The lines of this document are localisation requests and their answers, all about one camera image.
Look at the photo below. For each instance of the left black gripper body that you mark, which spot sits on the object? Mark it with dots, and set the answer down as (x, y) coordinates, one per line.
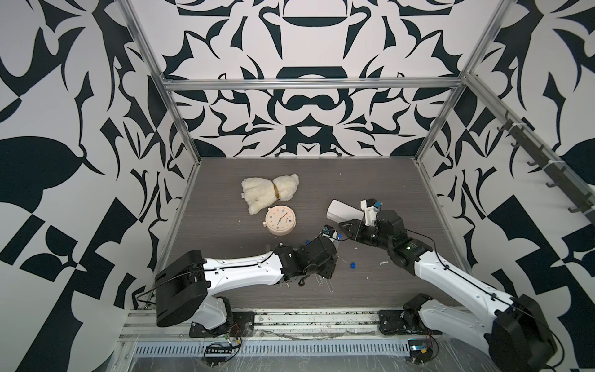
(325, 270)

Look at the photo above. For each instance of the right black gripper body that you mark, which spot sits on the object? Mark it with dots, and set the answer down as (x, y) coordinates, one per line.
(370, 235)

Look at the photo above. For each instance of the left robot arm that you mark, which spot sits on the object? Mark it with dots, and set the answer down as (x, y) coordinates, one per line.
(189, 289)

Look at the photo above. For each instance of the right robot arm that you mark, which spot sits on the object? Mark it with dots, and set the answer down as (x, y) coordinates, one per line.
(512, 331)

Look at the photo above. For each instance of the white rectangular box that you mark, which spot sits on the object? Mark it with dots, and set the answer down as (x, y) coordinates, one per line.
(339, 212)

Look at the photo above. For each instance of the pink round alarm clock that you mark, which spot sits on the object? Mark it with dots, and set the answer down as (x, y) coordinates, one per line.
(280, 220)

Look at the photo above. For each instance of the cream plush dog toy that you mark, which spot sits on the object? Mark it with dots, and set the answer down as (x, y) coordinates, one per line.
(261, 193)

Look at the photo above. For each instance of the right electronics board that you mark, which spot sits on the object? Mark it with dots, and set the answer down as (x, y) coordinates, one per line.
(423, 351)

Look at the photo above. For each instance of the electronics board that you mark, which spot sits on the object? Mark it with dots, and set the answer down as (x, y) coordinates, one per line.
(423, 351)
(218, 353)

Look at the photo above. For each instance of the left electronics board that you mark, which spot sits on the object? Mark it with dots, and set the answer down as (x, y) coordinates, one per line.
(218, 353)

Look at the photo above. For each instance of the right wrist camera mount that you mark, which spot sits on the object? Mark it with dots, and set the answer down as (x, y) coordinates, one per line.
(371, 207)

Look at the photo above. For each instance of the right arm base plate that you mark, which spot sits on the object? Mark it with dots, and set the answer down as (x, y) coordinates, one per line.
(404, 322)

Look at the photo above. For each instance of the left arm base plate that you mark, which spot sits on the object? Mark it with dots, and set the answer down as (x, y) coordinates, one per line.
(237, 324)

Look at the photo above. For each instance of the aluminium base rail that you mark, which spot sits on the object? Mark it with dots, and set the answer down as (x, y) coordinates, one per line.
(269, 323)

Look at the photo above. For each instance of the wall hook rack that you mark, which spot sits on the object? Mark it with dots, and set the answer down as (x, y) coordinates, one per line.
(543, 158)

